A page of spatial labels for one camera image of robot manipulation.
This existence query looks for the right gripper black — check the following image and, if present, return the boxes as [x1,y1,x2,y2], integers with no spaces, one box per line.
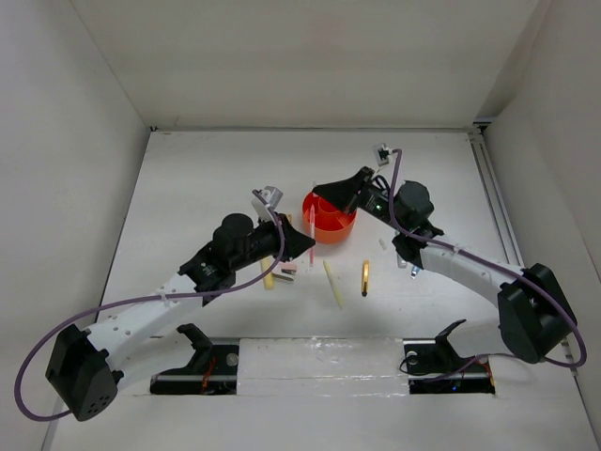
[314,166,408,233]

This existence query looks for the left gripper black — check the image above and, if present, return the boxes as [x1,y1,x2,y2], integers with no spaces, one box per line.
[231,211,314,272]

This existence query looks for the pink highlighter pen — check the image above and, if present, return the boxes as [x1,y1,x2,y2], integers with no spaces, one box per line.
[309,181,316,269]

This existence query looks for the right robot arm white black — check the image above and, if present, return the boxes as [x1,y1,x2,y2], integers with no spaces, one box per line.
[313,167,578,364]

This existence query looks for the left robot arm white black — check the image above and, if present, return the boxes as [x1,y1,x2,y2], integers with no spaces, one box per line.
[46,213,316,422]

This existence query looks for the thick yellow highlighter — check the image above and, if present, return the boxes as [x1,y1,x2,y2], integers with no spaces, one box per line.
[261,257,274,290]

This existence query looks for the pink white stapler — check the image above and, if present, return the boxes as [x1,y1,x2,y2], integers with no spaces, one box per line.
[272,262,298,283]

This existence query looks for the orange round divided container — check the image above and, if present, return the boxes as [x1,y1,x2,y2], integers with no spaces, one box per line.
[301,193,357,244]

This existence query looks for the gold black pen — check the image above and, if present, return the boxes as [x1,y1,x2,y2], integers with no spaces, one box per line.
[361,260,370,297]

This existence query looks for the pale green white highlighter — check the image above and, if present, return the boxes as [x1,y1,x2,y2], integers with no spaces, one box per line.
[397,256,408,269]

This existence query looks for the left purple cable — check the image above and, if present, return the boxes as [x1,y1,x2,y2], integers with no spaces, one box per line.
[14,188,287,420]

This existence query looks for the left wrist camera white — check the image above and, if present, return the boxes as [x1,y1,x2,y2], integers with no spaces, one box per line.
[251,186,283,222]

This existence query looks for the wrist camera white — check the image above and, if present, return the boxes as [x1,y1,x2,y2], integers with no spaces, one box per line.
[251,186,283,222]
[373,143,391,167]

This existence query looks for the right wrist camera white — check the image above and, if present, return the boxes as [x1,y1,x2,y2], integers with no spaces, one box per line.
[373,143,391,167]

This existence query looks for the aluminium rail right side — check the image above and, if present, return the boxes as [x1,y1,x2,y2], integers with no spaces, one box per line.
[468,122,523,264]

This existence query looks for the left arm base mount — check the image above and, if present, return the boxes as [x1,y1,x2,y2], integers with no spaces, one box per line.
[149,323,240,396]

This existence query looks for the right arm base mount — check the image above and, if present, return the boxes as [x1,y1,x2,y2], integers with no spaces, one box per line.
[399,319,496,395]

